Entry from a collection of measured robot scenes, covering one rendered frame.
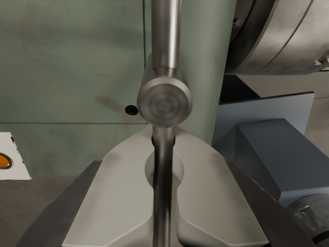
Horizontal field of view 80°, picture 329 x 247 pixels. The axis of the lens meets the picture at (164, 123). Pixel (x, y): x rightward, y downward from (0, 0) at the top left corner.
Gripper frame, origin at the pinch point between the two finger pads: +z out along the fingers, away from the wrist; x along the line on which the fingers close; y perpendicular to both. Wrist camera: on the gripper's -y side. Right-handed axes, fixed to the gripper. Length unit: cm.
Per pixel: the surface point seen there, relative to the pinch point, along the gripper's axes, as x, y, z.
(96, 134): -7.6, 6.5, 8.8
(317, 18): 16.1, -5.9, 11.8
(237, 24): 10.1, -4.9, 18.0
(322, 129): 146, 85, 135
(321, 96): 131, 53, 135
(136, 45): -2.3, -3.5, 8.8
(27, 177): -17.7, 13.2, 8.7
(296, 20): 14.0, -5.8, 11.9
